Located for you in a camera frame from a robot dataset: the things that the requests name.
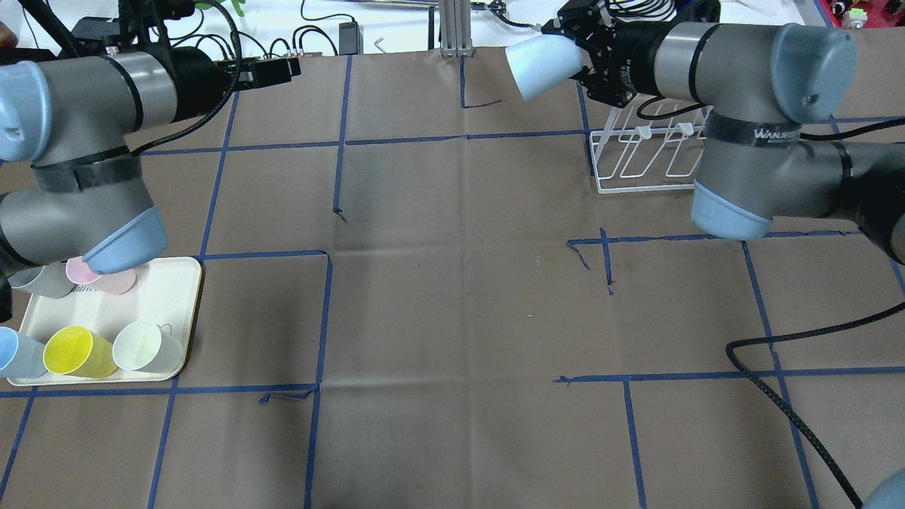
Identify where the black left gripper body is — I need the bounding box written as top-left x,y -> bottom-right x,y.
169,47 -> 242,120

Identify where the black braided right cable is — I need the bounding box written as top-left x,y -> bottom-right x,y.
726,300 -> 905,509

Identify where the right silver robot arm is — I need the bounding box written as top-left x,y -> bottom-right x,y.
541,16 -> 904,263

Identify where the aluminium frame post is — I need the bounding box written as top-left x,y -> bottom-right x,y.
438,0 -> 473,57

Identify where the black power adapter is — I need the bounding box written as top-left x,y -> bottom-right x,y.
337,21 -> 364,55

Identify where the cream plastic tray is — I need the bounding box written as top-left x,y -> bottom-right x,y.
7,257 -> 203,387

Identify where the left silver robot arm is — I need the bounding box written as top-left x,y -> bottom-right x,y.
1,45 -> 301,276

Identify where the grey cup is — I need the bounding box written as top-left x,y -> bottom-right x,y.
8,263 -> 76,299

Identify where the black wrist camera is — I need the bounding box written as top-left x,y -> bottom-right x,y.
555,1 -> 615,31
117,1 -> 195,49

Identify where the pink cup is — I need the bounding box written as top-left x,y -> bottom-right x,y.
65,257 -> 138,294

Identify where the white wire cup rack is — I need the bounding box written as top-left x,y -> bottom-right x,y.
586,95 -> 711,194

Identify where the black braided cable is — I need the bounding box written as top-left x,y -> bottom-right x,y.
726,300 -> 905,509
131,0 -> 245,153

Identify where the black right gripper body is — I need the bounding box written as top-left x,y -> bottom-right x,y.
576,22 -> 665,107

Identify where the light blue cup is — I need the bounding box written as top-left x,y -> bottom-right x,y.
505,33 -> 584,101

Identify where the yellow cup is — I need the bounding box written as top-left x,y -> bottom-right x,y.
42,325 -> 117,379

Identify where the black braided left cable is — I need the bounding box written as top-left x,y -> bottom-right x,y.
131,0 -> 245,153

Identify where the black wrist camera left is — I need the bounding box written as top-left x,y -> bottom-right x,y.
117,1 -> 195,49

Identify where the pale green cup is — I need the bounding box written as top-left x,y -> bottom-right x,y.
112,321 -> 185,373

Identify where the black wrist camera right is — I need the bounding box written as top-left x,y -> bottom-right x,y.
555,1 -> 615,31

